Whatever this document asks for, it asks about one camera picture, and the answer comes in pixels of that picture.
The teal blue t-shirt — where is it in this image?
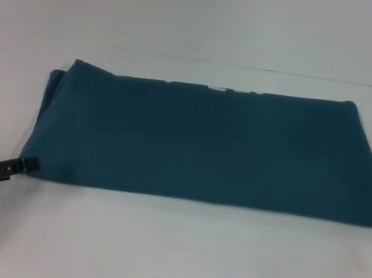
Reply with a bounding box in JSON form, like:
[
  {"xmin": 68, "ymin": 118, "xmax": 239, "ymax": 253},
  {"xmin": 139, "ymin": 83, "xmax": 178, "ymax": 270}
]
[{"xmin": 17, "ymin": 47, "xmax": 372, "ymax": 237}]

